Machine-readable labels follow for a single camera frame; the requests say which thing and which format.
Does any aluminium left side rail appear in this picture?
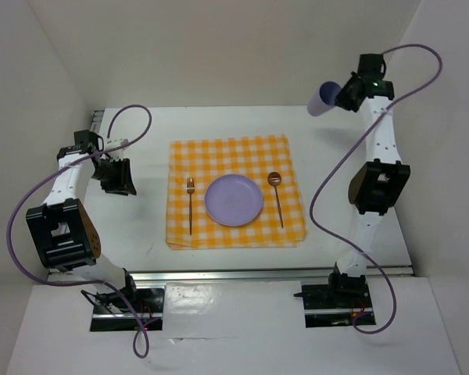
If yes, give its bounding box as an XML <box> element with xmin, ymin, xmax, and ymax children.
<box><xmin>89</xmin><ymin>110</ymin><xmax>104</xmax><ymax>132</ymax></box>

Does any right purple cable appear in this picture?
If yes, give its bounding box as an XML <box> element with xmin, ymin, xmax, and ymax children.
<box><xmin>309</xmin><ymin>43</ymin><xmax>443</xmax><ymax>334</ymax></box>

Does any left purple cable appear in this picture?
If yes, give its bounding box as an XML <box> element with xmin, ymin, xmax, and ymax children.
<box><xmin>5</xmin><ymin>104</ymin><xmax>153</xmax><ymax>359</ymax></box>

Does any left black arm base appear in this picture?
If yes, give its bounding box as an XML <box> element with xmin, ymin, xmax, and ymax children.
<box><xmin>81</xmin><ymin>275</ymin><xmax>165</xmax><ymax>332</ymax></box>

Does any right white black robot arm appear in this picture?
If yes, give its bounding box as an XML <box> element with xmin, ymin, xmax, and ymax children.
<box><xmin>335</xmin><ymin>54</ymin><xmax>410</xmax><ymax>253</ymax></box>

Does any purple plastic plate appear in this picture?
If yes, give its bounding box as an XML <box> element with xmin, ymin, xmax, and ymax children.
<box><xmin>204</xmin><ymin>174</ymin><xmax>263</xmax><ymax>227</ymax></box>

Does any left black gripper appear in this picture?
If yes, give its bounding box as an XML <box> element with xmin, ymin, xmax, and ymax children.
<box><xmin>91</xmin><ymin>157</ymin><xmax>137</xmax><ymax>196</ymax></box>

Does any yellow white checkered cloth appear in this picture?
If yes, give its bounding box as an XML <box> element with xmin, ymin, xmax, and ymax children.
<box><xmin>166</xmin><ymin>134</ymin><xmax>307</xmax><ymax>250</ymax></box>

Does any aluminium rail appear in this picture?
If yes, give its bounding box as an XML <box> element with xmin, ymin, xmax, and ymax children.
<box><xmin>48</xmin><ymin>266</ymin><xmax>414</xmax><ymax>284</ymax></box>
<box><xmin>89</xmin><ymin>110</ymin><xmax>104</xmax><ymax>132</ymax></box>

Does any copper spoon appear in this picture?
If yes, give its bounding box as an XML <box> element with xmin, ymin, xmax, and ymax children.
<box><xmin>267</xmin><ymin>171</ymin><xmax>285</xmax><ymax>228</ymax></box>

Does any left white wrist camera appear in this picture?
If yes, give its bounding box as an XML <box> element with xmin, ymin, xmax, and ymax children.
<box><xmin>103</xmin><ymin>138</ymin><xmax>129</xmax><ymax>152</ymax></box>

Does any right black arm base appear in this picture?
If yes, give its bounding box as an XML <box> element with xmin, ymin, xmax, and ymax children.
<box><xmin>293</xmin><ymin>272</ymin><xmax>376</xmax><ymax>328</ymax></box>

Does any purple cable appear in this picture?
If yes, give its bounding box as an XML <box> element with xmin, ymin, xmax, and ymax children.
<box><xmin>309</xmin><ymin>43</ymin><xmax>443</xmax><ymax>334</ymax></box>
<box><xmin>5</xmin><ymin>104</ymin><xmax>153</xmax><ymax>359</ymax></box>

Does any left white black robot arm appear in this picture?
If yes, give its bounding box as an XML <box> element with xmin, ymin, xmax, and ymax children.
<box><xmin>26</xmin><ymin>130</ymin><xmax>140</xmax><ymax>312</ymax></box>

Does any aluminium front rail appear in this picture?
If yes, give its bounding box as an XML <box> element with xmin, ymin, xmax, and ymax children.
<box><xmin>48</xmin><ymin>266</ymin><xmax>414</xmax><ymax>284</ymax></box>

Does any copper fork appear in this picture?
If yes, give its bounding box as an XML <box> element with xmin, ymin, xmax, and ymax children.
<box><xmin>187</xmin><ymin>177</ymin><xmax>195</xmax><ymax>235</ymax></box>

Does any purple plastic cup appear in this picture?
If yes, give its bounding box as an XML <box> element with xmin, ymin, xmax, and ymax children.
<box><xmin>306</xmin><ymin>81</ymin><xmax>342</xmax><ymax>117</ymax></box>

